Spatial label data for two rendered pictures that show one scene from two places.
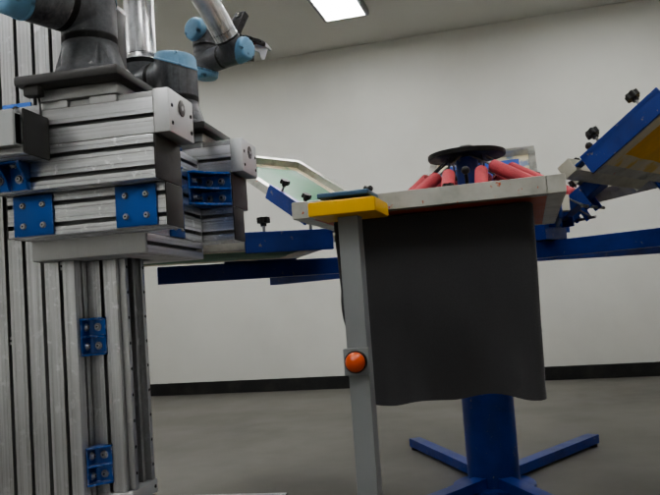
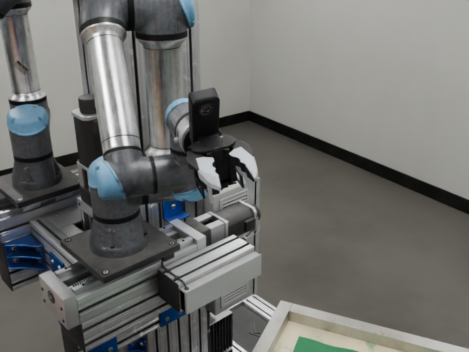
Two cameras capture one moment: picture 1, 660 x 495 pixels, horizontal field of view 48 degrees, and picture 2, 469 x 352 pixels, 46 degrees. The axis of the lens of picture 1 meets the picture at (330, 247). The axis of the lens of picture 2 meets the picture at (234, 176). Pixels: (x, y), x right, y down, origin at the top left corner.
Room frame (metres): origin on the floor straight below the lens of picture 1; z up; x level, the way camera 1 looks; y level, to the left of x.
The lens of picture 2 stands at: (3.01, -0.38, 2.01)
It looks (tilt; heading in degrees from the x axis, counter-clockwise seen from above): 25 degrees down; 128
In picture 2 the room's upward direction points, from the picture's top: straight up
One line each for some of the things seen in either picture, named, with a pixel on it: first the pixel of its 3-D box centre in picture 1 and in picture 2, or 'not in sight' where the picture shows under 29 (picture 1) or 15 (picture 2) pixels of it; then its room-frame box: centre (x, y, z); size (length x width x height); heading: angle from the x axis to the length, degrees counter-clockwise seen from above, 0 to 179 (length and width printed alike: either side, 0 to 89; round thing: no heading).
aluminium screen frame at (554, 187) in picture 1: (443, 214); not in sight; (1.94, -0.30, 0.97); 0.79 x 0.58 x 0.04; 165
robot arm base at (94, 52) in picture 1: (90, 62); (35, 165); (1.54, 0.48, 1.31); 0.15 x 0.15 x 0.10
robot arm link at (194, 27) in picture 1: (203, 32); (188, 124); (2.32, 0.36, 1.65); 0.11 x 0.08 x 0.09; 146
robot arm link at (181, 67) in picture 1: (174, 76); (116, 183); (2.03, 0.40, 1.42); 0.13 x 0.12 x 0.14; 56
